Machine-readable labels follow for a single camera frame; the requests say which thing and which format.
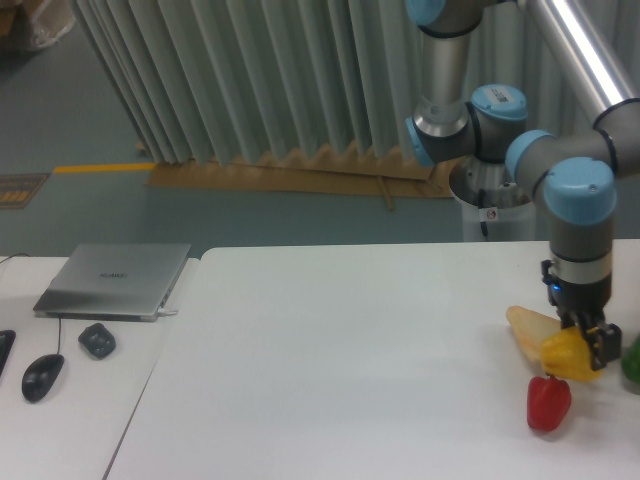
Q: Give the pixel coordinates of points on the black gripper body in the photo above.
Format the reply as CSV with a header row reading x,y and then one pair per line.
x,y
579,304

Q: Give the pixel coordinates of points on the yellow bell pepper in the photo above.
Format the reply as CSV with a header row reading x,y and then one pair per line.
x,y
567,353

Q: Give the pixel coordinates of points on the black computer mouse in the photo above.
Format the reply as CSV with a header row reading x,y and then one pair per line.
x,y
40,376

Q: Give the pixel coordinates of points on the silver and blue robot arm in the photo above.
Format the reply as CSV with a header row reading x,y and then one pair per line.
x,y
571,180

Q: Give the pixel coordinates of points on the red bell pepper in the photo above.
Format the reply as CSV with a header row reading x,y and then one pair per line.
x,y
548,402

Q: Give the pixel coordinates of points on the green bell pepper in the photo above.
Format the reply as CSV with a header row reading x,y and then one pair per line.
x,y
630,366

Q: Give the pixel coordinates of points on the bread slice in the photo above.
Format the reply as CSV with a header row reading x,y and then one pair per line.
x,y
530,330

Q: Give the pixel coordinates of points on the brown cardboard sheet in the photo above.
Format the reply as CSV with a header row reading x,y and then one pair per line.
x,y
349,173

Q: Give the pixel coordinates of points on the white laptop plug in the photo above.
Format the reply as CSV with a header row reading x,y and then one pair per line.
x,y
166,313

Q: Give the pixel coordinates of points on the silver closed laptop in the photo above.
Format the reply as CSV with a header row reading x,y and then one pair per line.
x,y
114,281

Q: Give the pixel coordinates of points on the pale green curtain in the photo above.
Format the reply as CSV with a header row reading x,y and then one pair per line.
x,y
230,80

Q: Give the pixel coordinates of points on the small black controller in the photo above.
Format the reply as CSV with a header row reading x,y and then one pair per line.
x,y
98,341

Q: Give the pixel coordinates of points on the black keyboard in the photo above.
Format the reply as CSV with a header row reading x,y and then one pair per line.
x,y
7,339

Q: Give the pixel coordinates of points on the cardboard boxes in plastic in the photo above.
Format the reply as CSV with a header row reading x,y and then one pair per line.
x,y
28,26

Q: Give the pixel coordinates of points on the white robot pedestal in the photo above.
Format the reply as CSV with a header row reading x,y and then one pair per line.
x,y
493,208

